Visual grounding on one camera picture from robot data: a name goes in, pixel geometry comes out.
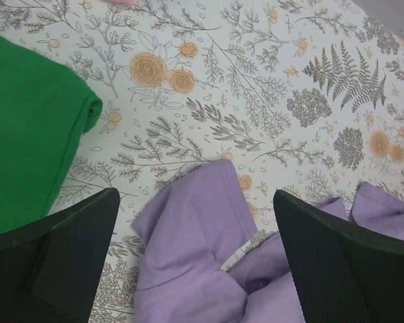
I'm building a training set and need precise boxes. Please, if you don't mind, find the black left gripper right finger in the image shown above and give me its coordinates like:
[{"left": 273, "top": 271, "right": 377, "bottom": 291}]
[{"left": 273, "top": 190, "right": 404, "bottom": 322}]

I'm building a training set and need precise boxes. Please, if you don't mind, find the green folded t shirt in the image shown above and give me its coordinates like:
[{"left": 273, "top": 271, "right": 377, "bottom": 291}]
[{"left": 0, "top": 36, "right": 103, "bottom": 234}]

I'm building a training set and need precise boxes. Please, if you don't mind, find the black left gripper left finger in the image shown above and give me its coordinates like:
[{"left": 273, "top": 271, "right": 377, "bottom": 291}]
[{"left": 0, "top": 188, "right": 121, "bottom": 322}]

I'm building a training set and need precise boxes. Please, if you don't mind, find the lilac purple t shirt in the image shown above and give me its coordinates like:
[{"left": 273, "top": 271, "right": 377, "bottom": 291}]
[{"left": 133, "top": 160, "right": 404, "bottom": 322}]

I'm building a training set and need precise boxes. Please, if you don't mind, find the floral patterned table cloth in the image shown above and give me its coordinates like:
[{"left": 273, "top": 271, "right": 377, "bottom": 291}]
[{"left": 0, "top": 1, "right": 404, "bottom": 322}]

